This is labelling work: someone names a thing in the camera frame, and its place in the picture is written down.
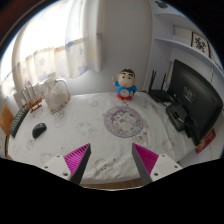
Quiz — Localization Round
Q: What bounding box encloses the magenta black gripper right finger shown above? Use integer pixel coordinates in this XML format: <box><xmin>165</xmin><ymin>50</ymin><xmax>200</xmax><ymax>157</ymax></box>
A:
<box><xmin>132</xmin><ymin>143</ymin><xmax>182</xmax><ymax>185</ymax></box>

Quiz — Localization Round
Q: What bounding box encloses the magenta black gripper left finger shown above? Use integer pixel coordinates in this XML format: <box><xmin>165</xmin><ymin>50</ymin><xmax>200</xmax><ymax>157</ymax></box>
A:
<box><xmin>42</xmin><ymin>144</ymin><xmax>91</xmax><ymax>185</ymax></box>

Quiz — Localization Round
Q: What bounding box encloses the black computer mouse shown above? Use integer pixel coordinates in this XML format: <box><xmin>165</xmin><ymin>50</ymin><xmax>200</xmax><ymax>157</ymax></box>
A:
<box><xmin>32</xmin><ymin>123</ymin><xmax>47</xmax><ymax>139</ymax></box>

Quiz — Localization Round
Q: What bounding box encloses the round purple mouse pad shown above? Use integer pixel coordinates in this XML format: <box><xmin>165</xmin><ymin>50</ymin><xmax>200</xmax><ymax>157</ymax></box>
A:
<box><xmin>104</xmin><ymin>106</ymin><xmax>143</xmax><ymax>138</ymax></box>

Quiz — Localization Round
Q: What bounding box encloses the black computer monitor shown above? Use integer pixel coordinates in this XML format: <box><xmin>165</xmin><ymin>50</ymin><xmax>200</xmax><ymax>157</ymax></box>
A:
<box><xmin>168</xmin><ymin>59</ymin><xmax>223</xmax><ymax>145</ymax></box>

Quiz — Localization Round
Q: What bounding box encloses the red booklet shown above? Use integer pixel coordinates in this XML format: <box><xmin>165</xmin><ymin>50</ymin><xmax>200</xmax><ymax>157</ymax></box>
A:
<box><xmin>195</xmin><ymin>129</ymin><xmax>216</xmax><ymax>153</ymax></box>

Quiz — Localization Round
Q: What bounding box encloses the white patterned tablecloth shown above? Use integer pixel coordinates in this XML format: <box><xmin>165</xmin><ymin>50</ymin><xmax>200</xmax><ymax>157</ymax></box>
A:
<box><xmin>8</xmin><ymin>92</ymin><xmax>194</xmax><ymax>184</ymax></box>

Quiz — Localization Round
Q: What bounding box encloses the black keyboard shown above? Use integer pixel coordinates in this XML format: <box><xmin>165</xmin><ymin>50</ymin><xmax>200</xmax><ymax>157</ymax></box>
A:
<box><xmin>9</xmin><ymin>106</ymin><xmax>28</xmax><ymax>137</ymax></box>

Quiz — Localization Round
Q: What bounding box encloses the black wifi router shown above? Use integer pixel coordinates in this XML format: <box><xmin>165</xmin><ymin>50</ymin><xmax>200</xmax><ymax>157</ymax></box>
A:
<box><xmin>148</xmin><ymin>70</ymin><xmax>171</xmax><ymax>102</ymax></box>

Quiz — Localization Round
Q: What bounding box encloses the wooden ship model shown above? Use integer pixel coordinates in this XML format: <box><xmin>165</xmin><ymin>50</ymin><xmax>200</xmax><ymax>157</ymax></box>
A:
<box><xmin>21</xmin><ymin>83</ymin><xmax>42</xmax><ymax>113</ymax></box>

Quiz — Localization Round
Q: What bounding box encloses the wooden chair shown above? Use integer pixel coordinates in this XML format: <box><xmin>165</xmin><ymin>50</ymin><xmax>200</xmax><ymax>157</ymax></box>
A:
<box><xmin>0</xmin><ymin>106</ymin><xmax>14</xmax><ymax>136</ymax></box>

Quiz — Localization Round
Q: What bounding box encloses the cartoon boy figurine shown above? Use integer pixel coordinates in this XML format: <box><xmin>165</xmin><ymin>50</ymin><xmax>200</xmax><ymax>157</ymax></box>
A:
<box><xmin>113</xmin><ymin>68</ymin><xmax>137</xmax><ymax>100</ymax></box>

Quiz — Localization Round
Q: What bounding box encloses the white star curtain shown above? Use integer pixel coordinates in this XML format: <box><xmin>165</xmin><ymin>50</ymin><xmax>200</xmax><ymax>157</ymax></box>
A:
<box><xmin>12</xmin><ymin>0</ymin><xmax>105</xmax><ymax>91</ymax></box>

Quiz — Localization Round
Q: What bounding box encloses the framed calligraphy picture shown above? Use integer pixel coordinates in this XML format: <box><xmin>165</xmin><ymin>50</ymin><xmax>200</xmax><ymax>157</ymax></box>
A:
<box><xmin>191</xmin><ymin>32</ymin><xmax>210</xmax><ymax>57</ymax></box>

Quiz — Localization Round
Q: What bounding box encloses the white wall shelf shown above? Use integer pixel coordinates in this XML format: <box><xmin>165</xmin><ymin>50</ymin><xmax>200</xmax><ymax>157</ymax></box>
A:
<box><xmin>155</xmin><ymin>38</ymin><xmax>224</xmax><ymax>83</ymax></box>

